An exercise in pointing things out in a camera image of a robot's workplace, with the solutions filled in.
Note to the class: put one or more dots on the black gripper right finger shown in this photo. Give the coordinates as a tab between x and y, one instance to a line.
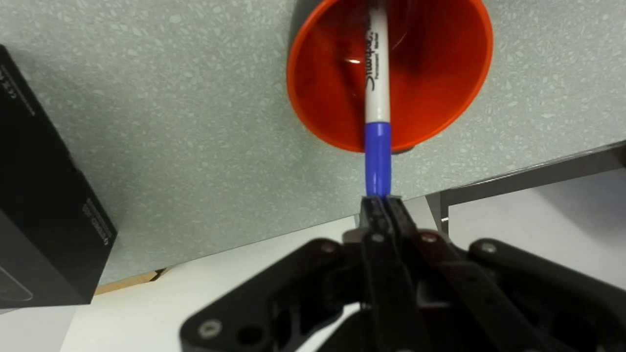
496	294

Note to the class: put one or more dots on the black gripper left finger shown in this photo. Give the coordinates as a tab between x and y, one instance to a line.
379	280

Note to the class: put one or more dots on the white marker with blue cap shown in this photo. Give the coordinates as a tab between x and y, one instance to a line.
377	99

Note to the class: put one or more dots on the red cup with black outside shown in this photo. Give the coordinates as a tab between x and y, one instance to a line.
443	79

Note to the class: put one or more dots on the tall narrow black box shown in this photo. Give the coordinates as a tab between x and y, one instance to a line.
40	216

